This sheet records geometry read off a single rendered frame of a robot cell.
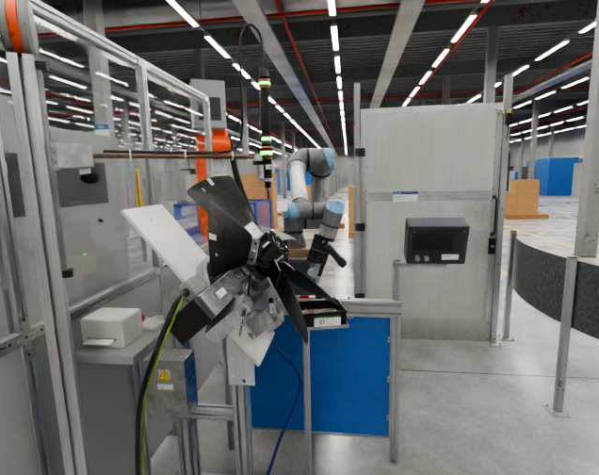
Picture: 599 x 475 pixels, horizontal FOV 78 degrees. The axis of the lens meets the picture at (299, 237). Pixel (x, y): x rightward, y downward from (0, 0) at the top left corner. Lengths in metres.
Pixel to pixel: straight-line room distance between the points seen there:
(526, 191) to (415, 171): 10.56
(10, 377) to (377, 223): 2.60
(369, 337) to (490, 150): 2.00
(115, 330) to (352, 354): 1.10
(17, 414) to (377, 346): 1.43
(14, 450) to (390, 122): 2.93
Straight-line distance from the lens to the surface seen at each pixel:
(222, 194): 1.40
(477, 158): 3.34
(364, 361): 1.97
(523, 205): 13.67
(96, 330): 1.55
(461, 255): 1.82
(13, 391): 1.49
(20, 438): 1.56
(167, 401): 1.50
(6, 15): 1.32
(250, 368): 1.43
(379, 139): 3.20
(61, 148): 1.29
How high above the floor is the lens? 1.45
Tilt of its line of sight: 9 degrees down
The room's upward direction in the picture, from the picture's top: 1 degrees counter-clockwise
